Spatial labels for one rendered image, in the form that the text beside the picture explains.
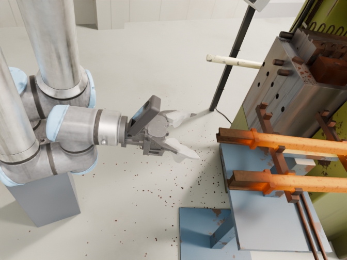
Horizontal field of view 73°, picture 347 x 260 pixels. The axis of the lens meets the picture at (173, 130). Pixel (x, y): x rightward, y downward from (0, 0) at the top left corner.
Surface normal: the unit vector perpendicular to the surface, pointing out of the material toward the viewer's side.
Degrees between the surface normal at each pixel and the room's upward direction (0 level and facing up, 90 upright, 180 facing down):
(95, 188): 0
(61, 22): 107
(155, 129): 0
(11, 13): 90
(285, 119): 90
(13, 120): 82
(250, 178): 0
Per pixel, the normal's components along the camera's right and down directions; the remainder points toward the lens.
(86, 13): 0.41, 0.72
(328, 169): -0.99, -0.11
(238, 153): 0.16, -0.65
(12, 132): 0.68, 0.53
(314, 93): -0.01, 0.75
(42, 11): 0.12, 0.92
